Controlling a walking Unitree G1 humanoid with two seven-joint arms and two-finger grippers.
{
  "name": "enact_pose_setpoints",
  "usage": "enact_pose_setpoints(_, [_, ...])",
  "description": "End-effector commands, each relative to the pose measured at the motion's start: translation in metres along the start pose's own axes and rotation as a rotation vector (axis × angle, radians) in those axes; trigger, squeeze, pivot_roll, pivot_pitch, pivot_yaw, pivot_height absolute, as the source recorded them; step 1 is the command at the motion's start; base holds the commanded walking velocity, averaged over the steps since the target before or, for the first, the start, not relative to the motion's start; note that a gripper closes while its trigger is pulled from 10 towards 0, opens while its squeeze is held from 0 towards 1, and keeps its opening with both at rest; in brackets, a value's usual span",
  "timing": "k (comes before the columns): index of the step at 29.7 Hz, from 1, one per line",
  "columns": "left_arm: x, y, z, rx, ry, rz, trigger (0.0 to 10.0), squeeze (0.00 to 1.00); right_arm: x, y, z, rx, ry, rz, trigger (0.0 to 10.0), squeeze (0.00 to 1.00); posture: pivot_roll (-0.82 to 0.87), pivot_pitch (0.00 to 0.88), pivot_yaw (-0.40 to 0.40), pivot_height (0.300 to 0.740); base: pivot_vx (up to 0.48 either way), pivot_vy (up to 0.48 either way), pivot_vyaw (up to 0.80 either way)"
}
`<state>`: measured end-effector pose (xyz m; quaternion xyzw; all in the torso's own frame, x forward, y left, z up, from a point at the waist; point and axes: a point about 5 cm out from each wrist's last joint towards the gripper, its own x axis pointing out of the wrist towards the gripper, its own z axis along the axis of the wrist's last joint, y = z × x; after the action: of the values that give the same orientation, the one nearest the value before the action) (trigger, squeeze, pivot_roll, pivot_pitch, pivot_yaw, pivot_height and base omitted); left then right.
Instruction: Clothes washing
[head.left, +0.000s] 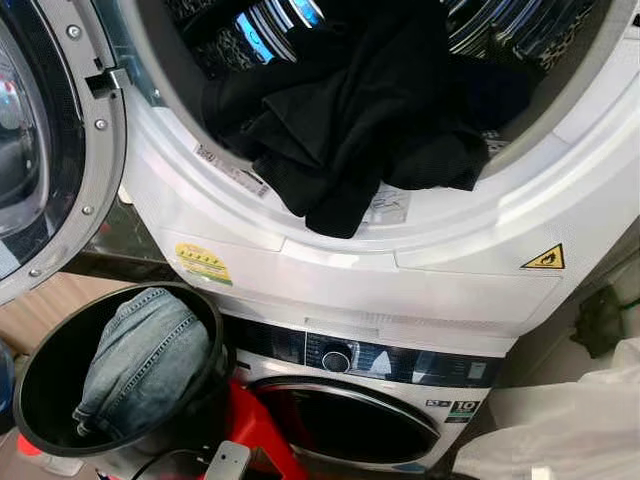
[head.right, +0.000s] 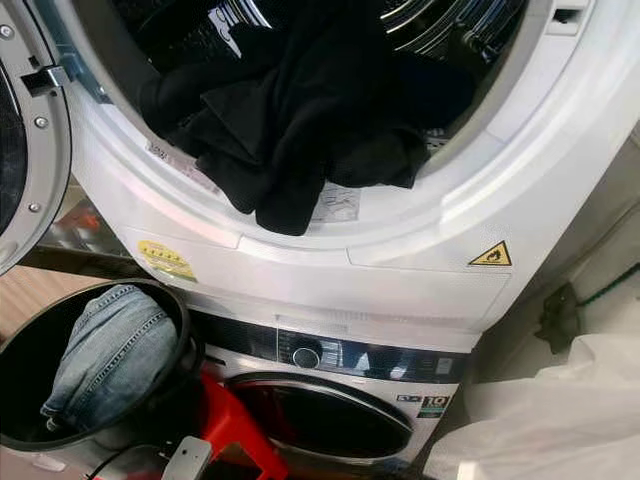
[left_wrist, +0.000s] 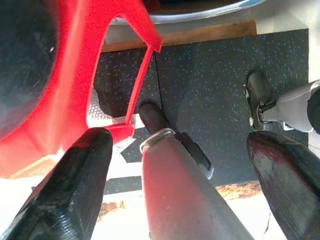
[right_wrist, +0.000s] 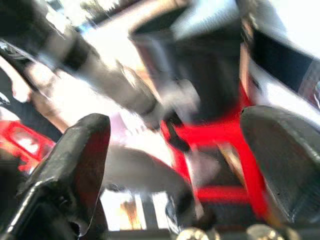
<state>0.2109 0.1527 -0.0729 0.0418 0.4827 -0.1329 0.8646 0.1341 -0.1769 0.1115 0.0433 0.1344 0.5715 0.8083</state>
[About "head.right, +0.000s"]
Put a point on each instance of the large black garment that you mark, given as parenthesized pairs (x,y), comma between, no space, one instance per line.
(295,108)

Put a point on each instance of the white washing machine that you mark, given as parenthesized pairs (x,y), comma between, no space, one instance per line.
(390,362)

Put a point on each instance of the round glass dryer door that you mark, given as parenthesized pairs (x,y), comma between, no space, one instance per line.
(25,150)

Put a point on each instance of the black plastic bucket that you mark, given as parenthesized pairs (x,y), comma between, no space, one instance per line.
(22,385)

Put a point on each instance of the blue denim jeans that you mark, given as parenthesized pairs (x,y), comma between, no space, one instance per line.
(115,355)

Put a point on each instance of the yellow green energy sticker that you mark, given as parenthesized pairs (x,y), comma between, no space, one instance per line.
(166,262)

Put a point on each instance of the white barcode sticker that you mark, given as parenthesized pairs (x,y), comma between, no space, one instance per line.
(175,165)

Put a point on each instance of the black washer control knob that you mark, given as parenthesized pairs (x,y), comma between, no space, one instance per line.
(306,357)

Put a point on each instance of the white pictogram instruction sticker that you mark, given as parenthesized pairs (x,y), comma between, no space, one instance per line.
(340,205)

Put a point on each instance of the white tumble dryer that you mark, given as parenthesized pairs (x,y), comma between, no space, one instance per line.
(350,275)

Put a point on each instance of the grey mesh lint filter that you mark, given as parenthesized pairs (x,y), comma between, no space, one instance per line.
(435,140)

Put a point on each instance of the ten year warranty sticker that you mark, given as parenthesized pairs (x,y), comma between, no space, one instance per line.
(433,406)

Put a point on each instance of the yellow triangle warning sticker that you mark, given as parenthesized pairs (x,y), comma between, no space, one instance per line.
(491,257)

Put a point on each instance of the white plastic bag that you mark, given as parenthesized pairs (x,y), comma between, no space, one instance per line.
(540,420)

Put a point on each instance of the dark wall fitting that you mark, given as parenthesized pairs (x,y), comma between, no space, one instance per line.
(558,318)

